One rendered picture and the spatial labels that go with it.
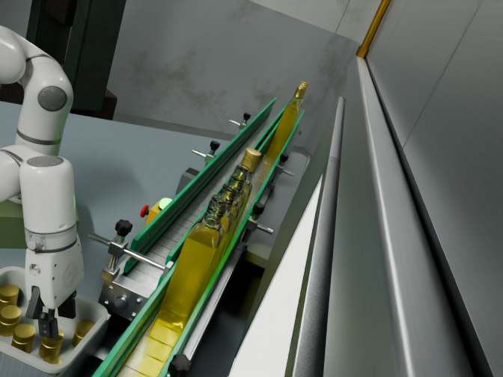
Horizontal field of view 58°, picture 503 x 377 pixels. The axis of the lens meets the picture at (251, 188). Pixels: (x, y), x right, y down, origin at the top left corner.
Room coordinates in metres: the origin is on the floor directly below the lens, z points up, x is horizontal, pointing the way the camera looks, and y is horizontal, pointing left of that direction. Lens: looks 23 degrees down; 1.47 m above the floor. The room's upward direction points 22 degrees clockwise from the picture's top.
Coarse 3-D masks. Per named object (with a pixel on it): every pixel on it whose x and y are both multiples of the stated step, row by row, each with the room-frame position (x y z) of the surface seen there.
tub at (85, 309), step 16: (0, 272) 0.65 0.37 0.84; (16, 272) 0.67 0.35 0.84; (16, 304) 0.66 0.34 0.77; (80, 304) 0.66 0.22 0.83; (96, 304) 0.67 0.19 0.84; (32, 320) 0.64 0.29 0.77; (64, 320) 0.66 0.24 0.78; (80, 320) 0.66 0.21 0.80; (96, 320) 0.66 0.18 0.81; (0, 336) 0.58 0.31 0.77; (64, 336) 0.64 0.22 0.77; (16, 352) 0.51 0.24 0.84; (32, 352) 0.58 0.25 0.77; (64, 352) 0.60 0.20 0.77; (80, 352) 0.56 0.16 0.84; (48, 368) 0.50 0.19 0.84; (64, 368) 0.52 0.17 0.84
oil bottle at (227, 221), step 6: (228, 216) 0.73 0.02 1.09; (222, 222) 0.71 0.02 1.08; (228, 222) 0.71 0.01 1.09; (228, 228) 0.71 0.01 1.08; (228, 234) 0.73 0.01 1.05; (222, 246) 0.71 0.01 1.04; (216, 258) 0.70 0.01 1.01; (216, 264) 0.74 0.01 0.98; (210, 276) 0.71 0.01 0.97; (204, 288) 0.71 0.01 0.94
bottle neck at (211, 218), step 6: (216, 198) 0.68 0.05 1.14; (222, 198) 0.68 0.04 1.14; (210, 204) 0.67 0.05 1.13; (216, 204) 0.66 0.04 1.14; (222, 204) 0.66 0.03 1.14; (210, 210) 0.66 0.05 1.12; (216, 210) 0.66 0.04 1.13; (222, 210) 0.66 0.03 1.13; (204, 216) 0.67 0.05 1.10; (210, 216) 0.66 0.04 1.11; (216, 216) 0.66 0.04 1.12; (222, 216) 0.67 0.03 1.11; (204, 222) 0.66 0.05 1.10; (210, 222) 0.66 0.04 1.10; (216, 222) 0.66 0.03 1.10
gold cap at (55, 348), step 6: (60, 330) 0.60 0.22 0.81; (60, 336) 0.59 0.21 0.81; (42, 342) 0.58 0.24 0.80; (48, 342) 0.57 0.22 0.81; (54, 342) 0.58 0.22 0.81; (60, 342) 0.59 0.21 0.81; (42, 348) 0.58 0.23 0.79; (48, 348) 0.57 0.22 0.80; (54, 348) 0.58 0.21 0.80; (60, 348) 0.59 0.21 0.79; (42, 354) 0.57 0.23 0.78; (48, 354) 0.57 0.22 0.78; (54, 354) 0.58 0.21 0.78
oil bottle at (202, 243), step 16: (192, 240) 0.65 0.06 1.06; (208, 240) 0.65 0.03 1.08; (192, 256) 0.65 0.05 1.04; (208, 256) 0.65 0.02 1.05; (176, 272) 0.65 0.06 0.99; (192, 272) 0.65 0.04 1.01; (208, 272) 0.66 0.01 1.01; (176, 288) 0.65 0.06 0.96; (192, 288) 0.65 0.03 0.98; (176, 304) 0.65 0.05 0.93; (192, 304) 0.65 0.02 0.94; (176, 320) 0.65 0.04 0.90
